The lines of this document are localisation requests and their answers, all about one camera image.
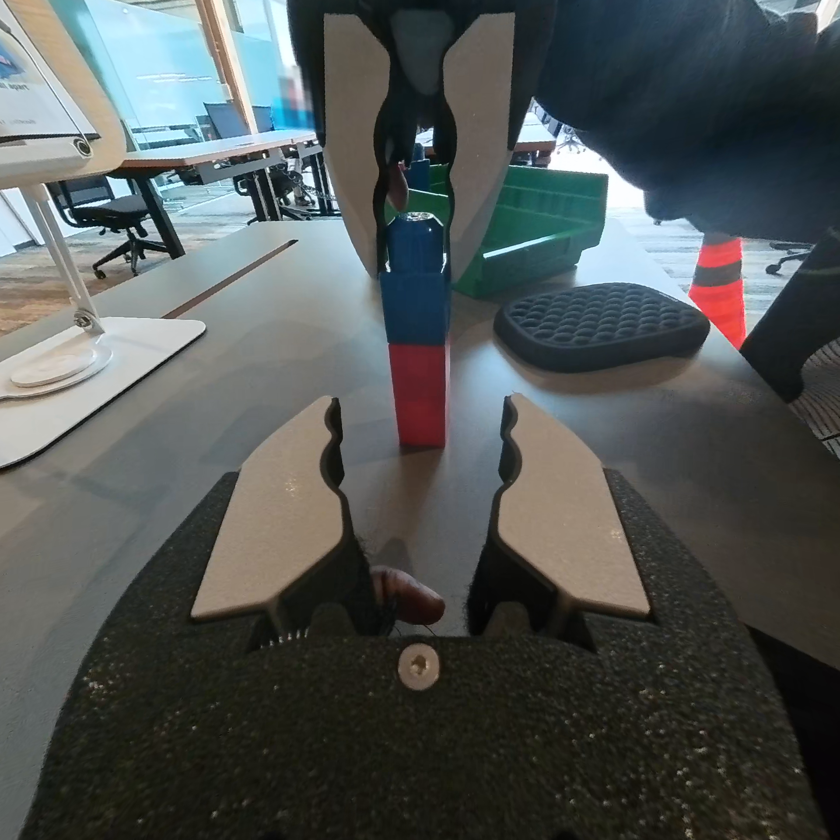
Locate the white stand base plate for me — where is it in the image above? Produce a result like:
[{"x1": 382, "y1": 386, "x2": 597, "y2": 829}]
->
[{"x1": 0, "y1": 177, "x2": 207, "y2": 470}]

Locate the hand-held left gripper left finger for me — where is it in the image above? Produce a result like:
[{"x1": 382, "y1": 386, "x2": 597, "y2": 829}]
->
[{"x1": 190, "y1": 395, "x2": 360, "y2": 627}]

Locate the black honeycomb mat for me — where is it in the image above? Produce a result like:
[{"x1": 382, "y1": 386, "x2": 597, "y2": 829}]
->
[{"x1": 493, "y1": 282, "x2": 711, "y2": 374}]

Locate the orange traffic cone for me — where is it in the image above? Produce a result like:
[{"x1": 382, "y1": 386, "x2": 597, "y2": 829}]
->
[{"x1": 688, "y1": 233, "x2": 748, "y2": 352}]

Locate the red mega block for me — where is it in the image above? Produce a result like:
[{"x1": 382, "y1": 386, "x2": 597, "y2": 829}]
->
[{"x1": 387, "y1": 343, "x2": 450, "y2": 449}]

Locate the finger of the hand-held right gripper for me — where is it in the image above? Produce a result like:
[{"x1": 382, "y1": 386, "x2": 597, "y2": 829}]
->
[
  {"x1": 323, "y1": 13, "x2": 396, "y2": 275},
  {"x1": 441, "y1": 12, "x2": 517, "y2": 281}
]

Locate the green plastic bin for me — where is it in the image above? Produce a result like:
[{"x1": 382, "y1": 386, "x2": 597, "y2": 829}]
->
[{"x1": 427, "y1": 164, "x2": 610, "y2": 301}]

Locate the person's left hand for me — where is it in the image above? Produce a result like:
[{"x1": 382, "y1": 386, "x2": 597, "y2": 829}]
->
[{"x1": 369, "y1": 567, "x2": 447, "y2": 626}]

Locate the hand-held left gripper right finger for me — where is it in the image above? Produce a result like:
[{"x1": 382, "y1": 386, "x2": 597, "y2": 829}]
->
[{"x1": 489, "y1": 392, "x2": 652, "y2": 632}]

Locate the blue mega block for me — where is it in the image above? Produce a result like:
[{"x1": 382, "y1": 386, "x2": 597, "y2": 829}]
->
[{"x1": 379, "y1": 211, "x2": 454, "y2": 347}]

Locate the person's right forearm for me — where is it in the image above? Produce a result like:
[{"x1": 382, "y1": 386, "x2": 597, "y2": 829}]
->
[{"x1": 525, "y1": 0, "x2": 840, "y2": 242}]

